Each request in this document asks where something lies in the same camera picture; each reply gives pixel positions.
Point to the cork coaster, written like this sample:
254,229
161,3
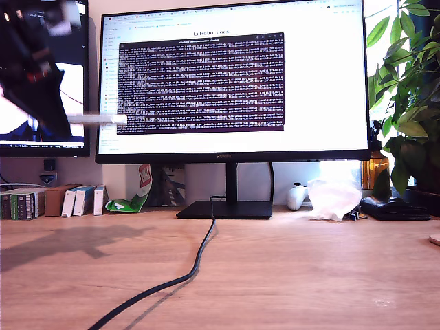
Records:
436,240

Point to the computer monitor with dark editor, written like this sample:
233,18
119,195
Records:
77,48

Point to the white and blue box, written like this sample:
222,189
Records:
99,201
82,203
68,204

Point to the green printed box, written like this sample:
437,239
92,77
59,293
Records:
20,206

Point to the silver metallic laser pointer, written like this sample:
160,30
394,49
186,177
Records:
103,119

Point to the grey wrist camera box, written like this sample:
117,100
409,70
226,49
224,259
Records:
67,15

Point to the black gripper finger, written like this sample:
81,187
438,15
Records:
41,99

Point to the white crumpled plastic bag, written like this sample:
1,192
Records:
333,199

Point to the wide Huawei computer monitor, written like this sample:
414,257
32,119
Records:
309,86

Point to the amber glass pump bottle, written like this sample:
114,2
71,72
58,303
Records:
378,168

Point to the dark patterned card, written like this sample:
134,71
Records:
172,187

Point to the small black square device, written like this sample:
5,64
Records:
50,165

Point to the dark printed box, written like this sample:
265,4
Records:
5,206

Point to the blue shield badge device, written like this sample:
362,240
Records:
48,178

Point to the black leather wallet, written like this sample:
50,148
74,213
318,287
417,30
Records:
395,209

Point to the white game controller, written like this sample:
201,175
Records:
295,199

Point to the green and red snack bag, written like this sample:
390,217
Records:
125,206

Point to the green leafy houseplant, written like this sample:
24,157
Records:
412,68

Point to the black rectangular plant pot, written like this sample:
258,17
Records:
423,199

